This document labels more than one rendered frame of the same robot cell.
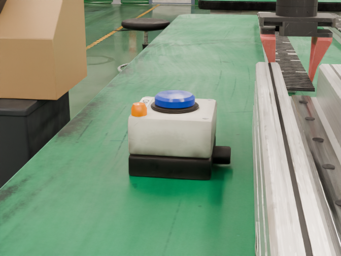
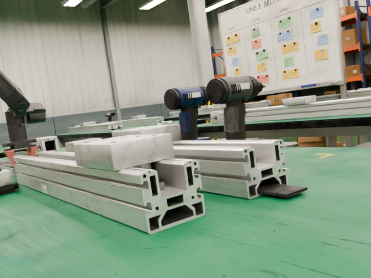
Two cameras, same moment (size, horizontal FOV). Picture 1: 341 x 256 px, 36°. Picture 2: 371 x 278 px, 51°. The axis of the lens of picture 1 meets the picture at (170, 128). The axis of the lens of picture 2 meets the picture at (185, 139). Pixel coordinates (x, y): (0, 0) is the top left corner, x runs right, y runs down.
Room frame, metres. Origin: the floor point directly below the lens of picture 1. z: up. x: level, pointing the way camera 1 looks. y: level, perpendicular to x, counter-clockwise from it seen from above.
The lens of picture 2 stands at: (-0.61, 0.31, 0.95)
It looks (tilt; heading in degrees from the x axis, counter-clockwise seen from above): 5 degrees down; 317
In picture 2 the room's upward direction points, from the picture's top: 8 degrees counter-clockwise
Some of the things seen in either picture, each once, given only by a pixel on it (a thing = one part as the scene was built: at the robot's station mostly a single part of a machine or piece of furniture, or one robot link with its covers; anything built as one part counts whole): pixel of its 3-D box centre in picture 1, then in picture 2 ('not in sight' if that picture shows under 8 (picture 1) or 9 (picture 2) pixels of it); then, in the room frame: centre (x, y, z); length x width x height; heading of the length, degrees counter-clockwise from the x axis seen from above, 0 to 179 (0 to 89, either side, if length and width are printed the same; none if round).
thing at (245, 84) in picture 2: not in sight; (245, 121); (-0.02, -0.44, 0.89); 0.20 x 0.08 x 0.22; 91
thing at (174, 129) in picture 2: not in sight; (146, 140); (0.18, -0.28, 0.87); 0.16 x 0.11 x 0.07; 172
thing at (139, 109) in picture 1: (139, 108); not in sight; (0.47, 0.03, 0.85); 0.02 x 0.02 x 0.01
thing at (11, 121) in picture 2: not in sight; (16, 117); (0.75, -0.18, 0.98); 0.07 x 0.06 x 0.07; 89
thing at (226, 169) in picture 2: not in sight; (149, 160); (0.18, -0.28, 0.82); 0.80 x 0.10 x 0.09; 172
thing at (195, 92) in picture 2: not in sight; (198, 123); (0.20, -0.49, 0.89); 0.20 x 0.08 x 0.22; 91
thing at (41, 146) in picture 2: not in sight; (45, 146); (1.53, -0.59, 0.83); 0.11 x 0.10 x 0.10; 86
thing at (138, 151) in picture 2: not in sight; (122, 158); (-0.04, -0.06, 0.87); 0.16 x 0.11 x 0.07; 172
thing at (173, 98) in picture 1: (174, 103); not in sight; (0.50, 0.00, 0.84); 0.04 x 0.04 x 0.02
